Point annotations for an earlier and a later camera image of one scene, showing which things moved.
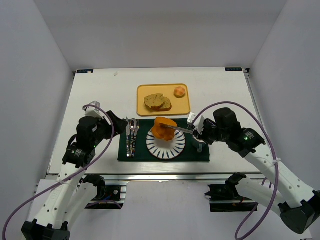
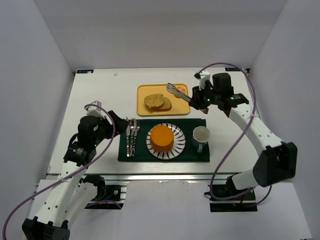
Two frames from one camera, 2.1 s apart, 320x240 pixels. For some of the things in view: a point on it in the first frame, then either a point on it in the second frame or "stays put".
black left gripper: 110,125 stays put
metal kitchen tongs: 177,128 -> 171,88
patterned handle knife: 127,133 stays put
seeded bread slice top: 154,101 stays put
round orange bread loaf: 161,129 -> 162,138
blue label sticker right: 233,69 stays put
